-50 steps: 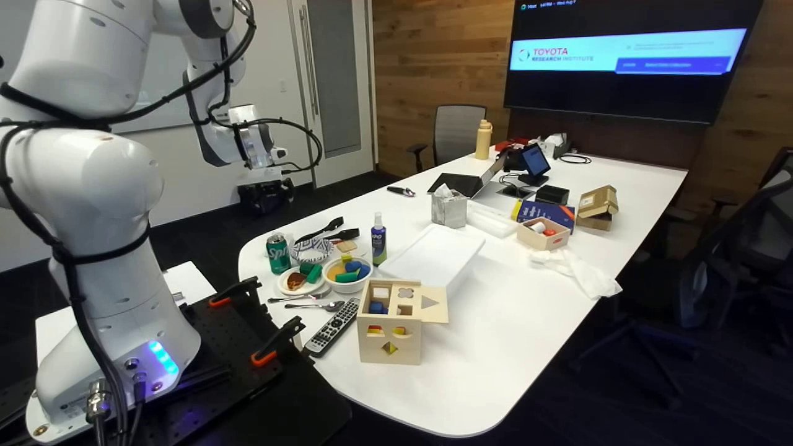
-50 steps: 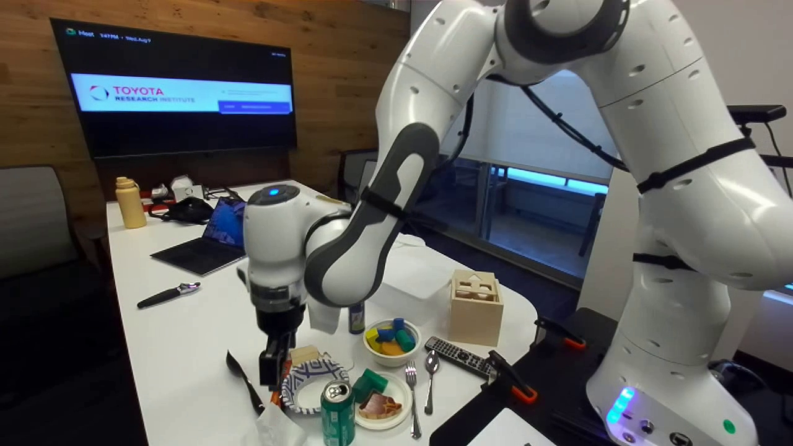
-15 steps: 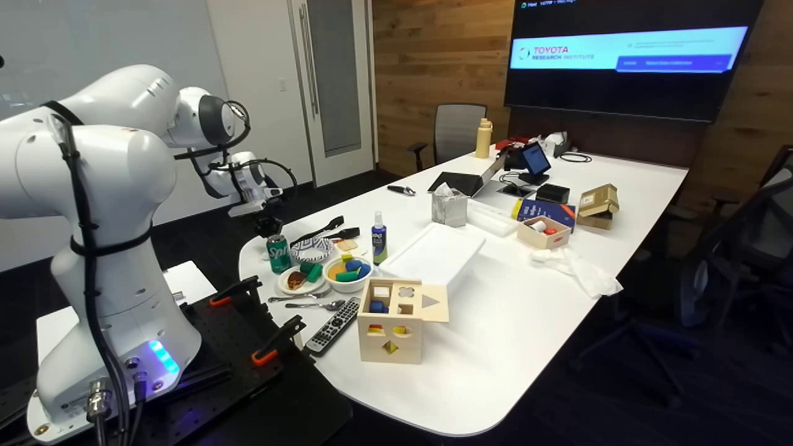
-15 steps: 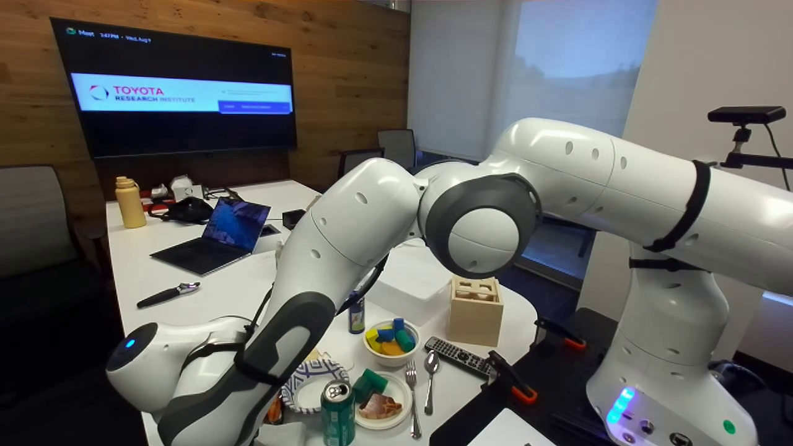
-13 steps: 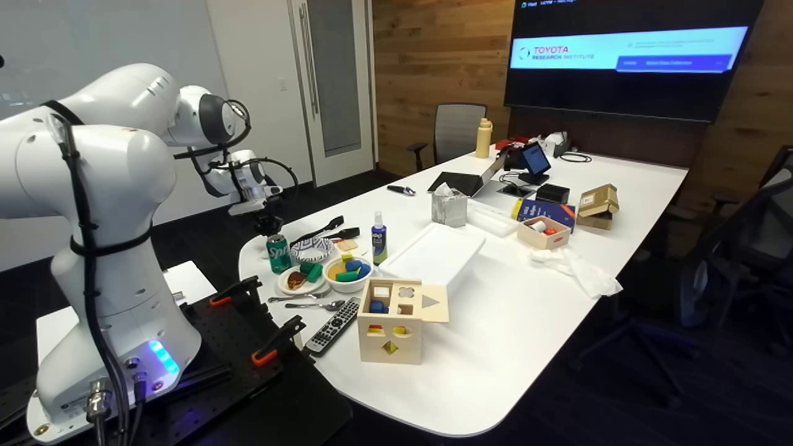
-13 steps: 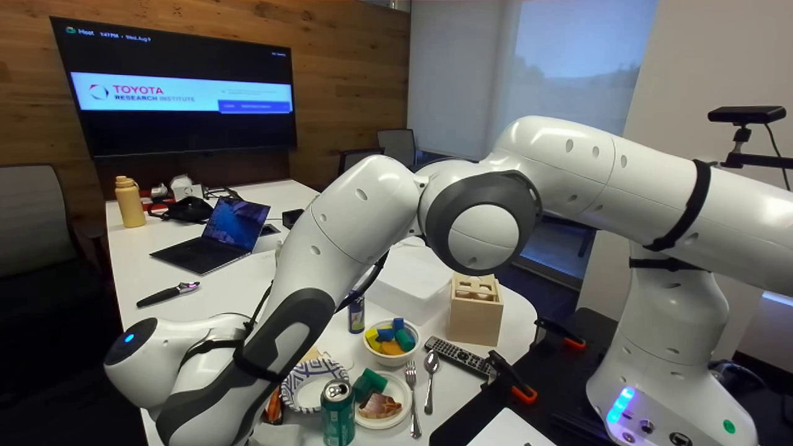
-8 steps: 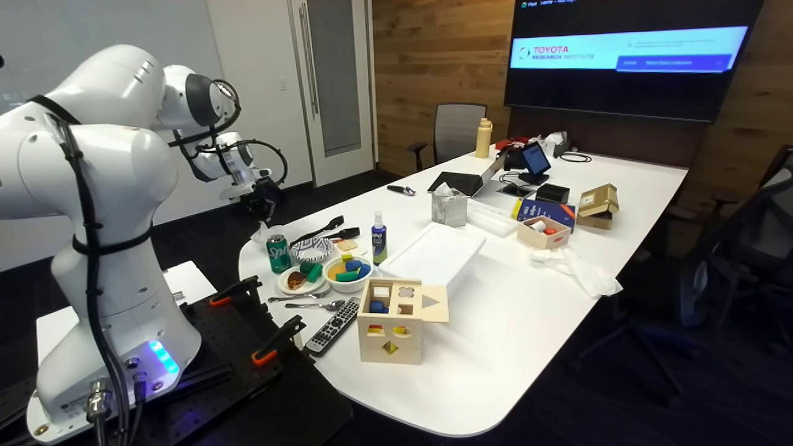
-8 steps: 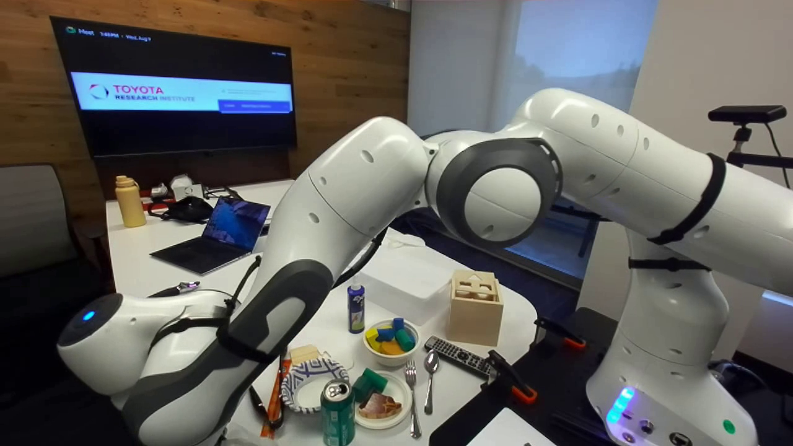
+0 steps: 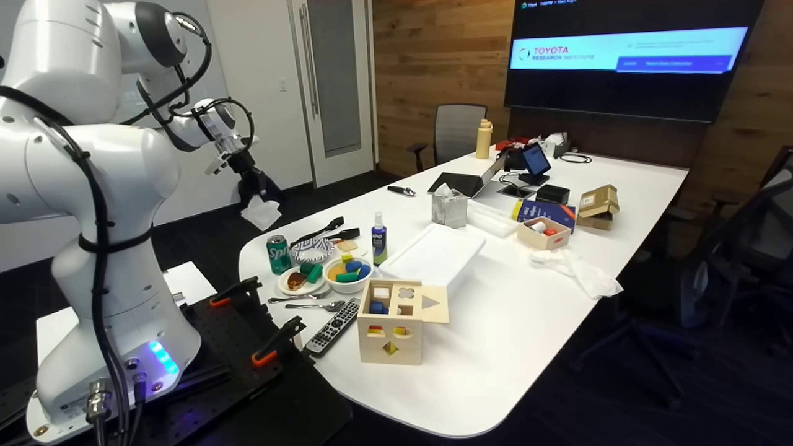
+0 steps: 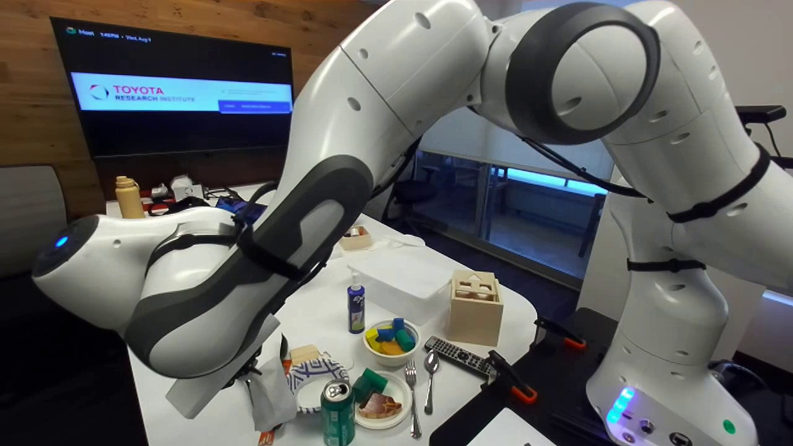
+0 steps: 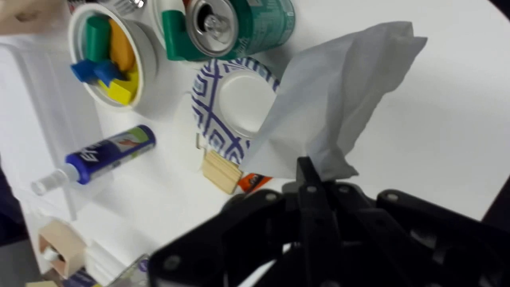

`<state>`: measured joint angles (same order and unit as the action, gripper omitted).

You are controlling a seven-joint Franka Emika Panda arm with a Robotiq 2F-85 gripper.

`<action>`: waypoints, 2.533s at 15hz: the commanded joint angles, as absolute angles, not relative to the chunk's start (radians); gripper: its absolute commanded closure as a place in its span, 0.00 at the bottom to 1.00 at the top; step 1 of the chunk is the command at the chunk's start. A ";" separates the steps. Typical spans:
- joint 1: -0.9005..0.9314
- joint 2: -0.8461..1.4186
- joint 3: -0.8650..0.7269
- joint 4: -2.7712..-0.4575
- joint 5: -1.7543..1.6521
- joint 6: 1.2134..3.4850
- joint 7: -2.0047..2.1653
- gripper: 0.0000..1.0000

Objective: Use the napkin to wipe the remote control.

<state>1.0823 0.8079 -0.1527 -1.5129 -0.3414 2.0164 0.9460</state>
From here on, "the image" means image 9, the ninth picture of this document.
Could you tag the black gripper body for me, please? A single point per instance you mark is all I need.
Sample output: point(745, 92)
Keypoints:
point(247, 175)

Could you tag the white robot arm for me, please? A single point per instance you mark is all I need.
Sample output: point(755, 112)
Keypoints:
point(51, 165)

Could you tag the black remote control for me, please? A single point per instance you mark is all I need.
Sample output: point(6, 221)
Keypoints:
point(330, 331)

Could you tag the green soda can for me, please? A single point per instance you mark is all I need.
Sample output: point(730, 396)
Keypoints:
point(279, 256)

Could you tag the black spatula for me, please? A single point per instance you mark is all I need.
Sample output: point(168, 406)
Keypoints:
point(327, 225)

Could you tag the orange and black tongs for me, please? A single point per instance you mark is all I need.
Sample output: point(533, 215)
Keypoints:
point(345, 233)

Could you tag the green cube block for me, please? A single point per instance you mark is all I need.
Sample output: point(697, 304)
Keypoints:
point(305, 271)

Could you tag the brown toy steak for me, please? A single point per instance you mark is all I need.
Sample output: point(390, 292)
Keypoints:
point(297, 282)

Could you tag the beige square pad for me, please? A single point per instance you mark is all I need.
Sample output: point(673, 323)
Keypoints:
point(345, 247)

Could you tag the orange round block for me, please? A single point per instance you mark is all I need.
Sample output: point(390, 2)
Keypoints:
point(338, 267)

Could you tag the small white plate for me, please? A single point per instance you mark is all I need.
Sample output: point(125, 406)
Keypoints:
point(288, 292)

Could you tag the silver spoon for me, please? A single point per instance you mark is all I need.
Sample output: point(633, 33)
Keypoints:
point(282, 298)

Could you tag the black clamp orange grip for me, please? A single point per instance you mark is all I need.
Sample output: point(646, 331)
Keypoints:
point(265, 359)
point(221, 302)

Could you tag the white base board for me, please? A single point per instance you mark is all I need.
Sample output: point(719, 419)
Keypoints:
point(187, 287)

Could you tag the long green cylinder block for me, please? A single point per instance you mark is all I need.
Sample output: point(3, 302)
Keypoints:
point(349, 277)

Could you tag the blue cylinder block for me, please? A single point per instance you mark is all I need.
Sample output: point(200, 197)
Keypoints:
point(360, 269)

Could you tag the blue bottle with white cap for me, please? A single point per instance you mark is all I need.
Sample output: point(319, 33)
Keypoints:
point(380, 243)

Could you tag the white bowl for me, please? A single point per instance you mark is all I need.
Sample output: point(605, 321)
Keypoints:
point(349, 287)

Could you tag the white door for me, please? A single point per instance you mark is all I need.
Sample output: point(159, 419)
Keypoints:
point(335, 82)

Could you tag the silver fork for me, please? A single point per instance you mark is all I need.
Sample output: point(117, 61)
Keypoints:
point(330, 305)

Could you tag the black pen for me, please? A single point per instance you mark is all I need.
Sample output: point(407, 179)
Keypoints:
point(403, 193)

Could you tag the black mounting board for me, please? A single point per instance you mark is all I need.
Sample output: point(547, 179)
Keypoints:
point(250, 388)

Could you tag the wooden shape sorter box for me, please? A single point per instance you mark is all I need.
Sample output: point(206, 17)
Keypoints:
point(398, 339)

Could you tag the grey back office chair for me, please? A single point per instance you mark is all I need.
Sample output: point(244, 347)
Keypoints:
point(460, 133)

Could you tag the tan plastic bottle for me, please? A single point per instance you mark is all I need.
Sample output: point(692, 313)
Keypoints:
point(485, 141)

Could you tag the black bag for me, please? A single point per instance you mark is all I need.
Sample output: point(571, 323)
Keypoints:
point(516, 157)

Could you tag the black tablet on stand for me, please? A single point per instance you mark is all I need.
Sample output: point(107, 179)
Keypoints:
point(536, 159)

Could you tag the small open wooden box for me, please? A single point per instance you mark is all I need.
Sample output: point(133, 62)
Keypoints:
point(542, 238)

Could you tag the small black box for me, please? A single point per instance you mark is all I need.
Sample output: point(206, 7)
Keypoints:
point(552, 194)

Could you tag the white plastic bag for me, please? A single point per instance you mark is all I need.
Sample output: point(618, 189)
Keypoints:
point(587, 277)

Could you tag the open cardboard box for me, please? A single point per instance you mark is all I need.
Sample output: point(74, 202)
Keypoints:
point(598, 202)

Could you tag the grey mesh office chair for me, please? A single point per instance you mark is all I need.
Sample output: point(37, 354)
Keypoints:
point(745, 238)

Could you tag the wall mounted tv screen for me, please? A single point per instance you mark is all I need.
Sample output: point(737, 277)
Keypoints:
point(629, 82)

